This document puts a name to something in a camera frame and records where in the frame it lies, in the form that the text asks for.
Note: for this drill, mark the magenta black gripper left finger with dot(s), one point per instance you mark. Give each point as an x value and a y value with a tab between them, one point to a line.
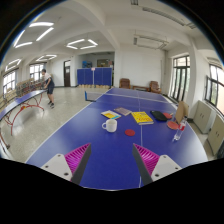
70	166

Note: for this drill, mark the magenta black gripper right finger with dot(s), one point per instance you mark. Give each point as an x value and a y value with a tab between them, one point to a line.
151	166

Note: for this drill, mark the clear plastic water bottle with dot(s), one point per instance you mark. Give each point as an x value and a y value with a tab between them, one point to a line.
180	129

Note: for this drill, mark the red round coaster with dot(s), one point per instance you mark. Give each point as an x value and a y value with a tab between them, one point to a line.
130	132

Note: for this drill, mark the red table tennis paddle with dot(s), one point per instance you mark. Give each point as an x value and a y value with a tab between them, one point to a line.
172	125

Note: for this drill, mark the yellow book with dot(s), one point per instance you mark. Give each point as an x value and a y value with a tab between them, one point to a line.
142	118

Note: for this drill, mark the black table tennis paddle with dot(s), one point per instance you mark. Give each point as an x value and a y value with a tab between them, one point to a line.
159	116

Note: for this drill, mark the white ceramic mug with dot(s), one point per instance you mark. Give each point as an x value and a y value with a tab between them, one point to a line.
110	125

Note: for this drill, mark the grey purple book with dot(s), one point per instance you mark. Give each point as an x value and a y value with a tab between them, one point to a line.
122	111

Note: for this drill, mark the yellow blue booklet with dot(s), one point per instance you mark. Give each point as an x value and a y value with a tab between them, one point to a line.
110	114

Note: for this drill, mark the brown cardboard piece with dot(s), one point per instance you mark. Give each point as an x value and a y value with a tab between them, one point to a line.
182	111

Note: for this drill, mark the white cabinet near window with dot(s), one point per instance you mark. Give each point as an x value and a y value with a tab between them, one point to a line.
203	117

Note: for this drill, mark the right brown armchair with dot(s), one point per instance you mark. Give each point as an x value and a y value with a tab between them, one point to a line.
154	87

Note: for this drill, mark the brown armchair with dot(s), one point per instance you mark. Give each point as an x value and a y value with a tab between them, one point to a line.
124	83
154	87

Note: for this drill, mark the person in dark shorts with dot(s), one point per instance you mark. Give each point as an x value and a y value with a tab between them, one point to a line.
49	86

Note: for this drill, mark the left brown armchair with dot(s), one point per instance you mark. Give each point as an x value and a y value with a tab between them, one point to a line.
124	83

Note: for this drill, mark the blue partition barrier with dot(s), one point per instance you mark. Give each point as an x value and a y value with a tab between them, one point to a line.
94	76

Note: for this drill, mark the dark wooden door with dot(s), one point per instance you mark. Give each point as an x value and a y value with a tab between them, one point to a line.
67	73

